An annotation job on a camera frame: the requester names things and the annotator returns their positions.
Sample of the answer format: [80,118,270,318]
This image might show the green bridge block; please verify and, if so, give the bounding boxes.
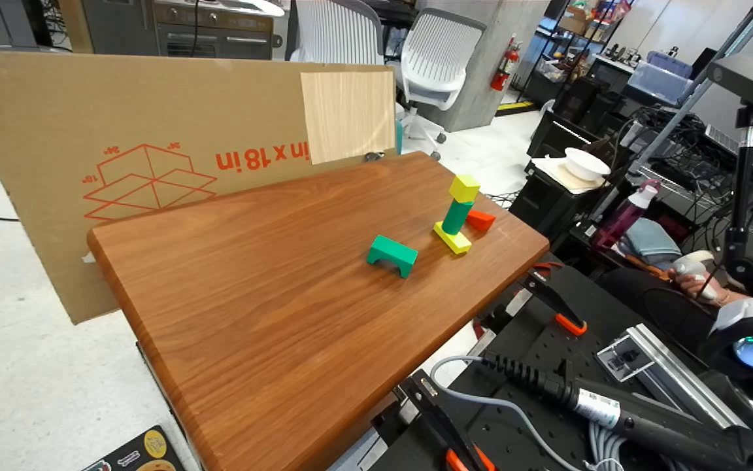
[363,233,422,280]

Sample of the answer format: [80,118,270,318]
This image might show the yellow flat block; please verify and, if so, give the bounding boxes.
[431,219,475,258]

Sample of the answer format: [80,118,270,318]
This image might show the green cylinder block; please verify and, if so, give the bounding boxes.
[440,195,475,237]

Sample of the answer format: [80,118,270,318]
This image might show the yellow cube block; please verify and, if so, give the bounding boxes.
[448,172,483,207]

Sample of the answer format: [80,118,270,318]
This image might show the orange block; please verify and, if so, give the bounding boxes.
[465,207,496,237]

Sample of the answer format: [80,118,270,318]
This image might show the teal round bin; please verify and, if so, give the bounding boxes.
[391,105,419,157]

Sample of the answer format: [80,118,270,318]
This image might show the black perforated breadboard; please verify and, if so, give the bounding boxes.
[373,258,753,471]

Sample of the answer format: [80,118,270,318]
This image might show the white office chair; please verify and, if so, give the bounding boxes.
[397,7,487,160]

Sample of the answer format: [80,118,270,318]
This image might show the red fire extinguisher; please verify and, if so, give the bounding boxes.
[488,33,523,95]

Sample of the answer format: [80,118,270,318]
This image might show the white bowl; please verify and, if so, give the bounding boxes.
[563,143,612,184]

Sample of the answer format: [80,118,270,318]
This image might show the pink bottle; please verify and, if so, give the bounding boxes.
[597,184,659,250]

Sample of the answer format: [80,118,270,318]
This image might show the teal folded cloth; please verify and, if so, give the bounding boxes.
[623,216,683,261]

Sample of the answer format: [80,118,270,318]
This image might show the flat cardboard box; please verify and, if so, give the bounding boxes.
[0,46,399,326]

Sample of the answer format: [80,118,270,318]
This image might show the black printed box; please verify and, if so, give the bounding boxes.
[79,424,188,471]

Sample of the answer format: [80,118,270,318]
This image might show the blue storage bin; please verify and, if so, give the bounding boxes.
[628,49,699,108]

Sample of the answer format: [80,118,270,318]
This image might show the black clamp orange handle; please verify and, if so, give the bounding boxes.
[523,269,590,341]
[397,368,501,471]

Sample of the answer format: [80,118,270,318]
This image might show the thin gray cable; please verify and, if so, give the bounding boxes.
[425,354,571,471]

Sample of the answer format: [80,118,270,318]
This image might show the coiled gray cables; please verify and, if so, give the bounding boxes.
[582,422,633,471]

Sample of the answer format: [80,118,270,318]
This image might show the aluminium rail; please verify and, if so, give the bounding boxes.
[628,321,746,429]

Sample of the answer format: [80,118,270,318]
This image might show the thick black cable connector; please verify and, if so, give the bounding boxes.
[478,351,753,471]

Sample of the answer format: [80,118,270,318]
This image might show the black camera stand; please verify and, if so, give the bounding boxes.
[721,102,753,282]

